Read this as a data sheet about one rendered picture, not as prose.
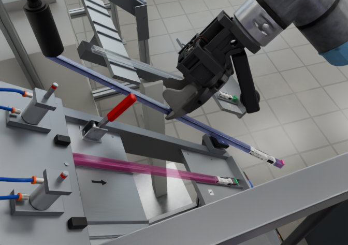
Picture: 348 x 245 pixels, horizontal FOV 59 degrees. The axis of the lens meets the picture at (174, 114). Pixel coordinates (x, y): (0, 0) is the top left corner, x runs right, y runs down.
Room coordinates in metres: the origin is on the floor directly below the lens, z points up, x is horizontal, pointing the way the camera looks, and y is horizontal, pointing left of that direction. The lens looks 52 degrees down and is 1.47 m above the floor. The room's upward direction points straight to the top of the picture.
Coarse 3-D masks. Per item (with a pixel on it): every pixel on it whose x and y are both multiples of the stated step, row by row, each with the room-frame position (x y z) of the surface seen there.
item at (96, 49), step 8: (96, 48) 0.50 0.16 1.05; (104, 56) 0.50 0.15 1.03; (112, 56) 0.50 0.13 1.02; (120, 56) 0.51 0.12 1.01; (128, 64) 0.52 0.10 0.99; (136, 64) 0.52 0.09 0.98; (144, 64) 0.54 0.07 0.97; (152, 72) 0.54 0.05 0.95; (160, 72) 0.54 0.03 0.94; (232, 96) 0.64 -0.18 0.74
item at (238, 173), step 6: (228, 162) 0.42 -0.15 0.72; (234, 162) 0.41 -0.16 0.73; (234, 168) 0.40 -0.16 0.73; (240, 168) 0.39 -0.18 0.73; (234, 174) 0.38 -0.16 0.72; (240, 174) 0.38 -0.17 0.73; (240, 180) 0.36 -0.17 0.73; (246, 180) 0.36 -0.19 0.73; (246, 186) 0.34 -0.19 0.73; (270, 234) 0.22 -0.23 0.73; (276, 234) 0.22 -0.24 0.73; (270, 240) 0.21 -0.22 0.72; (276, 240) 0.21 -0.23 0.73
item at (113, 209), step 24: (72, 144) 0.26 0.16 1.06; (96, 144) 0.28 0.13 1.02; (120, 144) 0.31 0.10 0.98; (96, 168) 0.23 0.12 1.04; (96, 192) 0.19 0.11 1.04; (120, 192) 0.20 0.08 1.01; (96, 216) 0.15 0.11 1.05; (120, 216) 0.16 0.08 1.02; (144, 216) 0.18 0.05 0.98; (96, 240) 0.12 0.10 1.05
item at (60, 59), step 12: (60, 60) 0.41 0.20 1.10; (84, 72) 0.40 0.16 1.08; (96, 72) 0.41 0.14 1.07; (108, 84) 0.39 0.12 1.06; (120, 84) 0.40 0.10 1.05; (144, 96) 0.39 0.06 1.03; (156, 108) 0.37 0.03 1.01; (168, 108) 0.37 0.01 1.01; (180, 120) 0.36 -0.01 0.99; (192, 120) 0.36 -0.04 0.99; (204, 132) 0.35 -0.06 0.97; (216, 132) 0.35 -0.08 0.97; (240, 144) 0.33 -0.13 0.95
